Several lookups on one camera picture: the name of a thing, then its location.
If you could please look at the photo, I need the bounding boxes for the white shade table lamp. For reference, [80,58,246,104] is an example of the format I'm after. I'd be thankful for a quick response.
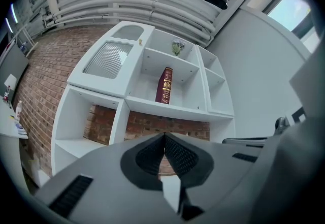
[4,74,17,89]

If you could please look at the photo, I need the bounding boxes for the dark red gold-print book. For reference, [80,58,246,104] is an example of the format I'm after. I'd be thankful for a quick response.
[155,67,174,104]

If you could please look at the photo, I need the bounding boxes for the white plastic bottle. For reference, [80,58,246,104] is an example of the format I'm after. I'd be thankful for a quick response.
[15,100,23,120]

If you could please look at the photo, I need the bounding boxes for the flat booklets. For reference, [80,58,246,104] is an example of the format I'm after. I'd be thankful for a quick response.
[14,122,27,135]

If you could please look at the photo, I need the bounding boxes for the white ladder rack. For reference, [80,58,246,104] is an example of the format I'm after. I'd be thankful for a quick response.
[0,27,39,58]

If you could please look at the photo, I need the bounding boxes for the bundle of white ceiling pipes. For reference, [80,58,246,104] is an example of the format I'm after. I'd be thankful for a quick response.
[42,0,216,46]

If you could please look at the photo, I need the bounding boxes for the black-framed window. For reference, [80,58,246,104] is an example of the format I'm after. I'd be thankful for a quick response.
[261,0,320,53]

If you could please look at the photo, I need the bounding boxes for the grey board panel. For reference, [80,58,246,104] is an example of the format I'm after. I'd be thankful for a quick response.
[0,45,30,103]

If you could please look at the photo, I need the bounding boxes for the short ceiling light tube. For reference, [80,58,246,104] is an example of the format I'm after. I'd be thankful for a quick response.
[10,3,19,24]

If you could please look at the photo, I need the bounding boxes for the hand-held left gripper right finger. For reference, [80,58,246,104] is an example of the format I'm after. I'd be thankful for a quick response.
[164,133,268,221]

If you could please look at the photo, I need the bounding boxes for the white side table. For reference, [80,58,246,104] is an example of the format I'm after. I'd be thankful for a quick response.
[0,95,29,168]

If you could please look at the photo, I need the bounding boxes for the white glass cabinet door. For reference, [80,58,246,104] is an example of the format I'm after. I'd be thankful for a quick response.
[67,21,155,99]

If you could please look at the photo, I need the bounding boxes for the white wall shelf unit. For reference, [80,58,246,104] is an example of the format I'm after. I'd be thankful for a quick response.
[50,21,236,178]

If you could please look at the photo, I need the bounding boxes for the pale flowers in white vase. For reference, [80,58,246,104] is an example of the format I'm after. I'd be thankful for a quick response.
[170,39,187,57]

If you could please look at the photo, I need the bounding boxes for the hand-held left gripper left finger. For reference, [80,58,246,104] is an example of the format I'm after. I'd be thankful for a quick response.
[35,133,182,224]

